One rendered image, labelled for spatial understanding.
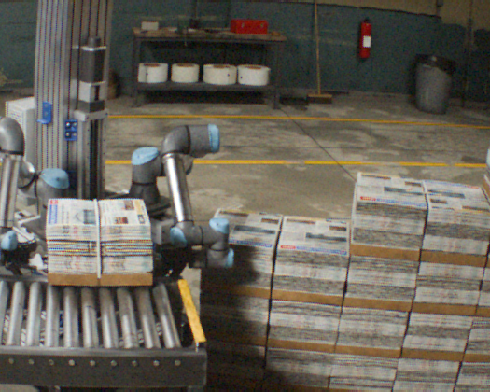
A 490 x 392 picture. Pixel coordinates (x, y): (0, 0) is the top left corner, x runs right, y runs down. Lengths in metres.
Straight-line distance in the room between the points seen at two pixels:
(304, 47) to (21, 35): 3.74
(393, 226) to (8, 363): 1.55
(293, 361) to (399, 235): 0.72
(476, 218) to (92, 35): 1.75
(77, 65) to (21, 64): 6.28
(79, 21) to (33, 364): 1.50
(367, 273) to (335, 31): 7.09
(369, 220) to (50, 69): 1.46
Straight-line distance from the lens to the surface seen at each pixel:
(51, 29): 3.12
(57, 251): 2.51
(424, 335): 3.07
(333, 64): 9.84
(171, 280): 2.63
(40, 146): 3.28
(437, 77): 9.73
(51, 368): 2.20
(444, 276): 2.95
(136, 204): 2.68
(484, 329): 3.10
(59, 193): 2.94
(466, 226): 2.88
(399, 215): 2.82
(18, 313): 2.41
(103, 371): 2.20
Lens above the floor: 1.97
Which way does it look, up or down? 20 degrees down
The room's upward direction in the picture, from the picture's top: 4 degrees clockwise
